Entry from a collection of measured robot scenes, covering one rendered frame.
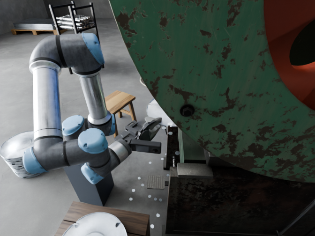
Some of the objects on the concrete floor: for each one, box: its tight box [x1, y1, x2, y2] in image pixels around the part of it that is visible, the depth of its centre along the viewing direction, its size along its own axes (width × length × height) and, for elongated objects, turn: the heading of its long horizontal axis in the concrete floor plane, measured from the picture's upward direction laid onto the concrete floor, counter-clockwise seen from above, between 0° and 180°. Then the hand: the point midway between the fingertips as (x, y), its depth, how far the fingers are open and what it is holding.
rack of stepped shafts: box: [49, 1, 105, 74], centre depth 273 cm, size 43×46×95 cm
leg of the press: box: [162, 163, 315, 236], centre depth 83 cm, size 92×12×90 cm, turn 87°
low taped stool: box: [105, 90, 137, 138], centre depth 181 cm, size 34×24×34 cm
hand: (161, 122), depth 78 cm, fingers closed
